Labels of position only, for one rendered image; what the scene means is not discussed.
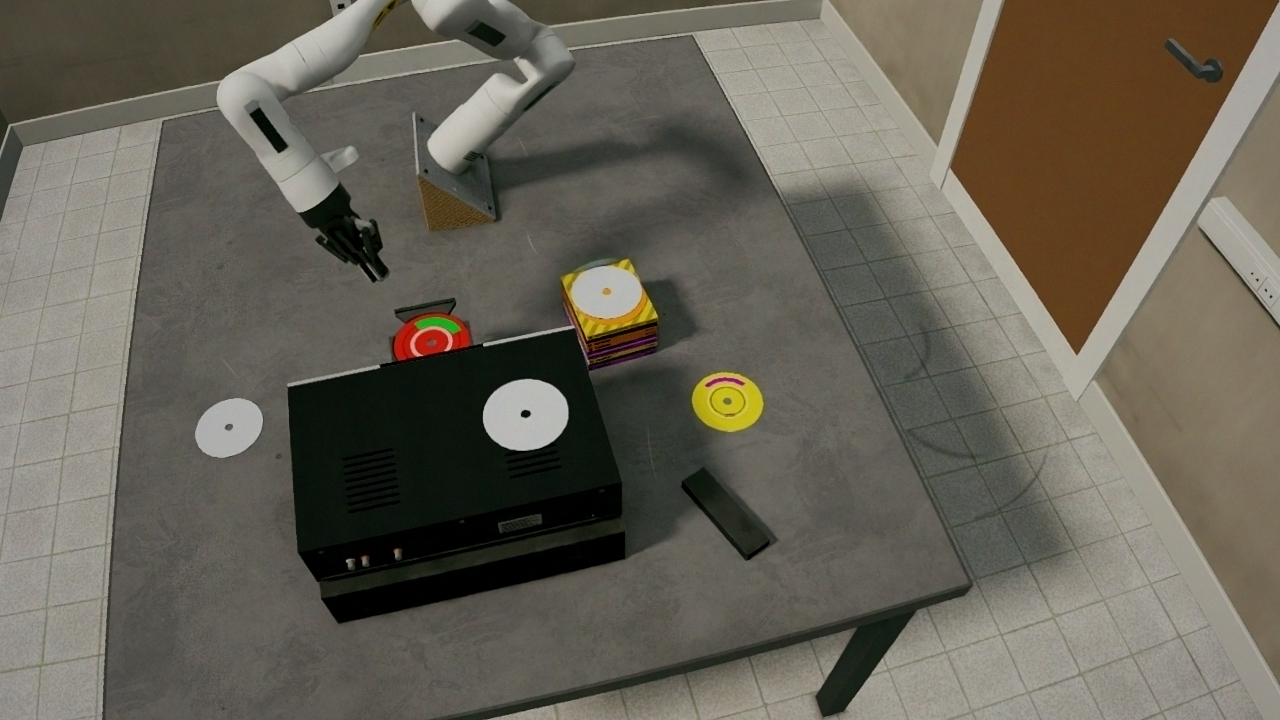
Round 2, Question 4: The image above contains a white disc with centre hole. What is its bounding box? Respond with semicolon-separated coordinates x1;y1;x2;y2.
196;398;262;457
483;379;570;451
571;266;643;319

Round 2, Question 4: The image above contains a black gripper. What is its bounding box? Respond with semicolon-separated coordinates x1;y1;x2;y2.
297;181;390;283

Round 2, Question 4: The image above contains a red cd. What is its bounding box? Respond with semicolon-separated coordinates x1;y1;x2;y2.
394;314;468;361

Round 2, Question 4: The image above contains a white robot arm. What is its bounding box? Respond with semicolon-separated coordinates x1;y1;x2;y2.
216;0;576;211

